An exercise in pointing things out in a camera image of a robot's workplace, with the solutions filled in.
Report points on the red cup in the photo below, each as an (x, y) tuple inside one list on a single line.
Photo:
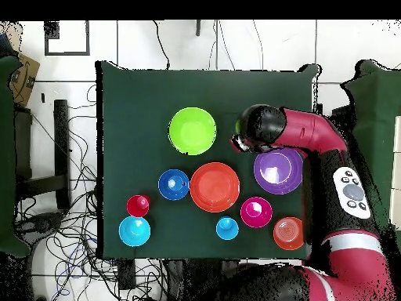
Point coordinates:
[(138, 206)]

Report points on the purple bowl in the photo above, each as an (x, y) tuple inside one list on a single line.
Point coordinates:
[(277, 172)]

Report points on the deep orange bowl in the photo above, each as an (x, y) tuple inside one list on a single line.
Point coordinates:
[(287, 233)]

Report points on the black box on floor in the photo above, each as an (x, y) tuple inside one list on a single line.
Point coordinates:
[(127, 274)]

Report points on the cardboard box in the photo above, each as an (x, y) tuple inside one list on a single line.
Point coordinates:
[(23, 81)]

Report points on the grey machine base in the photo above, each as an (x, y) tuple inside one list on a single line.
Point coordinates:
[(40, 222)]

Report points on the dark green tablecloth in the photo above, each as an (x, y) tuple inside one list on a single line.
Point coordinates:
[(203, 87)]

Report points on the black square frame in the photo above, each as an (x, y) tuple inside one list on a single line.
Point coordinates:
[(87, 37)]

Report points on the dark blue bowl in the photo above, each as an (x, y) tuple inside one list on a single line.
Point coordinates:
[(173, 184)]

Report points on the light blue bowl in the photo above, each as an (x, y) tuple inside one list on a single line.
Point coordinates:
[(134, 231)]

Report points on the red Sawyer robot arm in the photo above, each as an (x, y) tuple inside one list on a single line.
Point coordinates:
[(338, 194)]

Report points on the wide orange bowl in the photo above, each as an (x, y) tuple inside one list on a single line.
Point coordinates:
[(214, 187)]

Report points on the black post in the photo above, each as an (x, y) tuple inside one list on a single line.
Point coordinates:
[(198, 28)]

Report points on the light blue cup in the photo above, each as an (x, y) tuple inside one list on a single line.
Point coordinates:
[(227, 228)]

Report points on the magenta bowl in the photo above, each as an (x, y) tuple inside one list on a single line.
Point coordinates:
[(256, 212)]

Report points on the large green bowl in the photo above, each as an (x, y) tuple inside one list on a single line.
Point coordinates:
[(192, 131)]

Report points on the green cloth side table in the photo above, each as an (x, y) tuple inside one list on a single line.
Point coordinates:
[(376, 125), (6, 156)]

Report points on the black metal stand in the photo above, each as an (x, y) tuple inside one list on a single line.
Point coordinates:
[(61, 141), (344, 122)]

